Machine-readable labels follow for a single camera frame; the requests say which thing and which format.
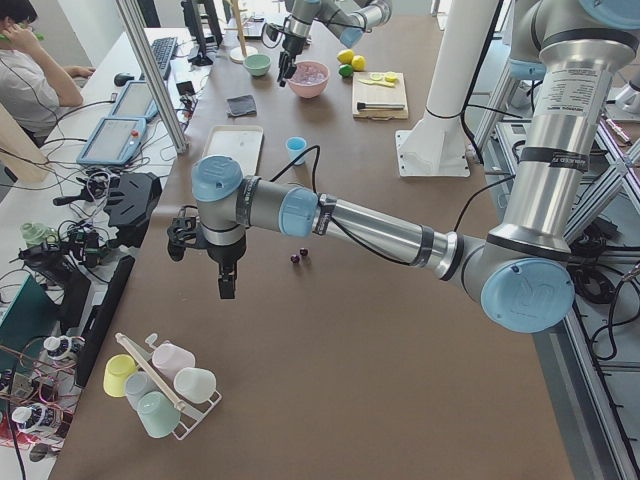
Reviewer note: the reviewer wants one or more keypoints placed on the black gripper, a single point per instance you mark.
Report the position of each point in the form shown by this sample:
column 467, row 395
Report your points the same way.
column 224, row 254
column 291, row 45

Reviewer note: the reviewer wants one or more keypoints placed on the clear ice cubes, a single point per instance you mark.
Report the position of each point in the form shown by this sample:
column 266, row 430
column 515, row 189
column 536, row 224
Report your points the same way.
column 309, row 74

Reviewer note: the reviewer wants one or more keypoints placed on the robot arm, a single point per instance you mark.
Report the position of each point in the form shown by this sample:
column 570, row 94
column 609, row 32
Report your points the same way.
column 517, row 272
column 347, row 27

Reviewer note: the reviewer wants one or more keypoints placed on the light blue cup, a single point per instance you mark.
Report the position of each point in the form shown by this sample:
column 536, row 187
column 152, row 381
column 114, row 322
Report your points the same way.
column 296, row 147

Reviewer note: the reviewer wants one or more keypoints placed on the pink cup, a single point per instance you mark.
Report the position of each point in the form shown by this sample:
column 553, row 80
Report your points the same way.
column 169, row 359

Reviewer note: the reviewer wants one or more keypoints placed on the white cup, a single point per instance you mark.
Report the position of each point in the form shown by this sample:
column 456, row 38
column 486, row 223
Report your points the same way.
column 195, row 384

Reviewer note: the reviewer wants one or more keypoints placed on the grey cup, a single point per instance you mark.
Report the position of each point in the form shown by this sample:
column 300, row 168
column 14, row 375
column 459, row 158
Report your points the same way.
column 136, row 386

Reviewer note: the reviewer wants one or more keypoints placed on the yellow cup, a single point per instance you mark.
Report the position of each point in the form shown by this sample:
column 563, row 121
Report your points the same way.
column 117, row 370

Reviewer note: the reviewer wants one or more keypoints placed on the green cup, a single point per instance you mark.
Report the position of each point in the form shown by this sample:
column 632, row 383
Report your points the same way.
column 157, row 414

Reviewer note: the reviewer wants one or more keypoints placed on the green bowl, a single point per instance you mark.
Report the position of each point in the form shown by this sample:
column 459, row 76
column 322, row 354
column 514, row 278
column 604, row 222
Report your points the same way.
column 257, row 65

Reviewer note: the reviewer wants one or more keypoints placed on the pink bowl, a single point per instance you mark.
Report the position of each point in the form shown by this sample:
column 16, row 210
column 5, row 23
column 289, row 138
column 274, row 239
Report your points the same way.
column 312, row 91

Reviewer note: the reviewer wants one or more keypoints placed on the wooden mug tree stand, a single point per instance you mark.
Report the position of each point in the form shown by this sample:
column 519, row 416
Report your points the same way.
column 243, row 50

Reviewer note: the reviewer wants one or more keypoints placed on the whole yellow lemon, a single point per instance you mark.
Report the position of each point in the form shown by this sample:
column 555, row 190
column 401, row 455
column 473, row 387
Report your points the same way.
column 345, row 56
column 358, row 63

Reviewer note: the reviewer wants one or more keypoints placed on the green lime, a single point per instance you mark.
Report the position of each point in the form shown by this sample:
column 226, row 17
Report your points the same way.
column 345, row 70

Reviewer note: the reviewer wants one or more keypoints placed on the grey folded cloth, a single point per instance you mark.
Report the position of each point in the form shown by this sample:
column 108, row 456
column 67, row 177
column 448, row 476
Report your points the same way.
column 241, row 106

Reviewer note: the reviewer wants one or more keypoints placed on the wooden cutting board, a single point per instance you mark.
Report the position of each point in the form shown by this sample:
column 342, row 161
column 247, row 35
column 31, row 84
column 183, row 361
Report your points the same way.
column 370, row 93

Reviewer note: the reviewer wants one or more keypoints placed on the steel muddler black tip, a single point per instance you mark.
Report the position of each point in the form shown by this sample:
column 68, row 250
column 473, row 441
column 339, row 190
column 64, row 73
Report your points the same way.
column 379, row 106

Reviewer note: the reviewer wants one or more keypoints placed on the cream rabbit tray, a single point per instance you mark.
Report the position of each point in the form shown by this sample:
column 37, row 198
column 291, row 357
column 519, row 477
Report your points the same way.
column 241, row 143

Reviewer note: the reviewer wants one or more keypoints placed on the yellow plastic knife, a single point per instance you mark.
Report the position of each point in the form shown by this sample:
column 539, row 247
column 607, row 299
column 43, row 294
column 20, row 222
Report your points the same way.
column 382, row 83

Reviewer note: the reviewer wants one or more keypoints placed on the black perforated device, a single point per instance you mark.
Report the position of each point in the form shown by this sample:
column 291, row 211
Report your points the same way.
column 131, row 200

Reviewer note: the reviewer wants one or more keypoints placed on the black keyboard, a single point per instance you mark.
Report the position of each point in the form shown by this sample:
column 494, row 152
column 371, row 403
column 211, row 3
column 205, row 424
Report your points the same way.
column 163, row 50

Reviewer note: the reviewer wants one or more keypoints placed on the blue teach pendant far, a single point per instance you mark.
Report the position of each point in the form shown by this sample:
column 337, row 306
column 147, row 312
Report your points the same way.
column 135, row 100

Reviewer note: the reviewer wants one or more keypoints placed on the blue teach pendant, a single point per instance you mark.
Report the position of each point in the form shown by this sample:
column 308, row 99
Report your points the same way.
column 135, row 100
column 113, row 142

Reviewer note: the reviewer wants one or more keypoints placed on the black computer mouse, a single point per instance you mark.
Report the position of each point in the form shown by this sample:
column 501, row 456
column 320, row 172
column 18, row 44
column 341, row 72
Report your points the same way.
column 121, row 79

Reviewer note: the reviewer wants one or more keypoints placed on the blue teach pendant near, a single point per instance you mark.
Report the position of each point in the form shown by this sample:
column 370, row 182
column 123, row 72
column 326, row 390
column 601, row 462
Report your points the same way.
column 113, row 142

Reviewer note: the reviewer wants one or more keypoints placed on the seated person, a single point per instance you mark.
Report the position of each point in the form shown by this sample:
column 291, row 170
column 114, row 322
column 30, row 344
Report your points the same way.
column 35, row 89

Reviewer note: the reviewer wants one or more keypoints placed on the wooden rack handle bar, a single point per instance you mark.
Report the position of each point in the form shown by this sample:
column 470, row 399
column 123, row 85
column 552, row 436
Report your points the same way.
column 142, row 358

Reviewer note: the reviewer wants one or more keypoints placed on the aluminium frame post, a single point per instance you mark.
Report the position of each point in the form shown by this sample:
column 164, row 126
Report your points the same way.
column 135, row 29

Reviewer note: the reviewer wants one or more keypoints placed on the white wire cup rack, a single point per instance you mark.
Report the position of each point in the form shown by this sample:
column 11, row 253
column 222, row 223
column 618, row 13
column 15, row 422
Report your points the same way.
column 194, row 414

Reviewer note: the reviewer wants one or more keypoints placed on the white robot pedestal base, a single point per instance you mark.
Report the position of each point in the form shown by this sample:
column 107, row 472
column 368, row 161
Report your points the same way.
column 436, row 145

